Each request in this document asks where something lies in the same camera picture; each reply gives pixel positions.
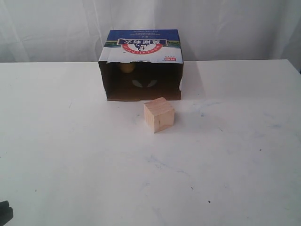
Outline yellow tennis ball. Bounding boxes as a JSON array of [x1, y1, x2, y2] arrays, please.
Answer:
[[119, 62, 135, 73]]

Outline light wooden cube block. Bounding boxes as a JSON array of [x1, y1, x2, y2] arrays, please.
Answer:
[[144, 97, 175, 133]]

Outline blue white cardboard box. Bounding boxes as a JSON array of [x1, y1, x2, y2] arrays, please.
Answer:
[[98, 29, 184, 101]]

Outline white backdrop curtain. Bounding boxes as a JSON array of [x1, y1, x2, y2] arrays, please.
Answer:
[[0, 0, 301, 67]]

